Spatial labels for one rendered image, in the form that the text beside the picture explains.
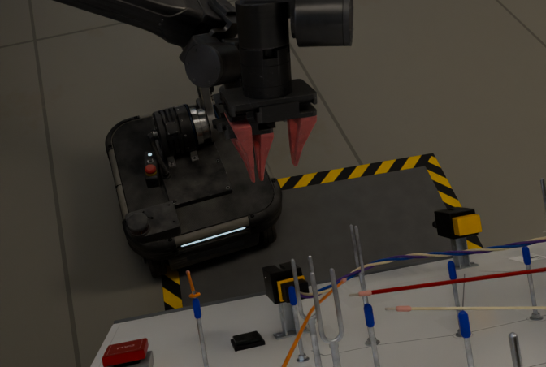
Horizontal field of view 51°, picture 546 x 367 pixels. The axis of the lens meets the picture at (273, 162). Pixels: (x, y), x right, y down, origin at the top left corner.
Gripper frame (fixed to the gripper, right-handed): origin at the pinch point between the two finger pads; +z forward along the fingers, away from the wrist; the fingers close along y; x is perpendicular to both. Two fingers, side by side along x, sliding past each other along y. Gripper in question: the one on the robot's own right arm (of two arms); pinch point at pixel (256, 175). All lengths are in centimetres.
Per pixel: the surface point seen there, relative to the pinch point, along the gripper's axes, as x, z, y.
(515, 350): -63, -3, -1
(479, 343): -31.7, 16.2, 16.0
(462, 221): -2.9, 12.8, 32.0
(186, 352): -11.8, 19.4, -14.7
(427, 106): 151, 13, 109
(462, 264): 1.3, 21.9, 33.8
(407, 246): 102, 56, 70
